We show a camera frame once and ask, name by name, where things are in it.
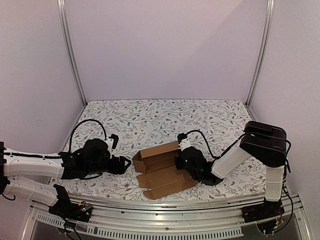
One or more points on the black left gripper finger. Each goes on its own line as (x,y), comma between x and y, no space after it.
(124,161)
(120,169)

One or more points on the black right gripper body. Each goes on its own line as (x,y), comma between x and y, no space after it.
(180,162)

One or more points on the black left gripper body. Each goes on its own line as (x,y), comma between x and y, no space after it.
(98,169)

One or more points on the brown cardboard paper box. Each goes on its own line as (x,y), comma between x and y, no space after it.
(158,175)

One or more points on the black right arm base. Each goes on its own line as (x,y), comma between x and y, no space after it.
(265,210)

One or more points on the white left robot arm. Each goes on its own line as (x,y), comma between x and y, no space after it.
(15,167)

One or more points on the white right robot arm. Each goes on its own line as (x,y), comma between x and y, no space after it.
(266,143)

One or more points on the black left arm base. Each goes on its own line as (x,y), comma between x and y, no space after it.
(66,209)

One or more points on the floral patterned table mat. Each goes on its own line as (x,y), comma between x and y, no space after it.
(212,126)

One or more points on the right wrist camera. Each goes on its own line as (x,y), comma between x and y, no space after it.
(187,151)

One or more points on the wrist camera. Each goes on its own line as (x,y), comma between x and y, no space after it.
(187,151)
(97,151)

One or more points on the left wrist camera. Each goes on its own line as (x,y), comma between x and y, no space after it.
(97,151)

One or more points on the aluminium front rail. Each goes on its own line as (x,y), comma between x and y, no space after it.
(213,219)

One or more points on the left aluminium frame post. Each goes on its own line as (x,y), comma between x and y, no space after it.
(62,11)

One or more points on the aluminium frame post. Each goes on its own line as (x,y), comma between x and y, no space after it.
(270,5)
(62,11)

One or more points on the right aluminium frame post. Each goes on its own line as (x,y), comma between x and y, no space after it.
(270,5)

